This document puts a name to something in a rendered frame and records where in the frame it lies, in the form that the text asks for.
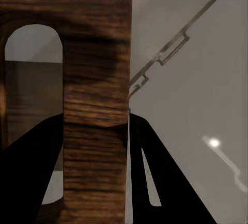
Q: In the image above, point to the cutting board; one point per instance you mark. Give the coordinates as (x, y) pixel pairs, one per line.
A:
(96, 39)

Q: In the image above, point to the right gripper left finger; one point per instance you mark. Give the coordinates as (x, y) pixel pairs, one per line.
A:
(26, 167)

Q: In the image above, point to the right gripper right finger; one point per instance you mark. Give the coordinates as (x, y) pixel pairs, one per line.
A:
(180, 202)

